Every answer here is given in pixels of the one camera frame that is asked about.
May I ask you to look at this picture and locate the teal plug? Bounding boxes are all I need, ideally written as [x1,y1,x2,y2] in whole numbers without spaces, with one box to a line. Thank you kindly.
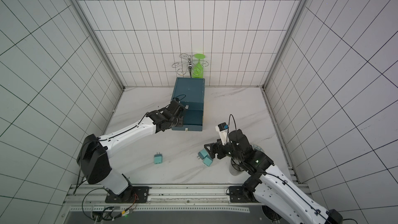
[198,149,209,160]
[203,156,213,167]
[153,153,163,164]

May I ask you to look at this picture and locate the dark transparent cup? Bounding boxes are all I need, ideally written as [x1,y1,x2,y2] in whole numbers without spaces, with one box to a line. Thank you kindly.
[229,158,245,176]

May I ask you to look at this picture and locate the teal yellow drawer cabinet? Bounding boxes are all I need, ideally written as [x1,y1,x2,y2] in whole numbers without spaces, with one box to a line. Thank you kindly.
[172,77,205,131]

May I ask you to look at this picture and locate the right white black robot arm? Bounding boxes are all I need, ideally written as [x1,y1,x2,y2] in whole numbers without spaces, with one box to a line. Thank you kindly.
[204,123,343,224]

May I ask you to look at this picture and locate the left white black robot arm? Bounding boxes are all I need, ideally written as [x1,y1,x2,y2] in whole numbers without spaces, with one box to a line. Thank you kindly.
[77,98,186,204]

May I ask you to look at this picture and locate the patterned yellow blue plate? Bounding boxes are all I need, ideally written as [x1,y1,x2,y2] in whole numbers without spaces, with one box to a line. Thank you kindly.
[251,144,264,152]

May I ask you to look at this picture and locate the green plastic goblet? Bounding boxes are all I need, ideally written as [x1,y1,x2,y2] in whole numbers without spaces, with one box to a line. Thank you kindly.
[191,54,205,78]

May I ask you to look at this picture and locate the metal cup rack stand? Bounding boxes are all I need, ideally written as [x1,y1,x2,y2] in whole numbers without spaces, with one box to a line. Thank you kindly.
[172,54,209,78]

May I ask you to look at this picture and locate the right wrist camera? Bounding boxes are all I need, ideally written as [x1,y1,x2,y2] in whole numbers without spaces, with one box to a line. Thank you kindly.
[215,122,229,145]

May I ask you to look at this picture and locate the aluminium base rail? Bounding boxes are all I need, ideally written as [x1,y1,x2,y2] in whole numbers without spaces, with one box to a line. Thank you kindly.
[54,183,315,224]

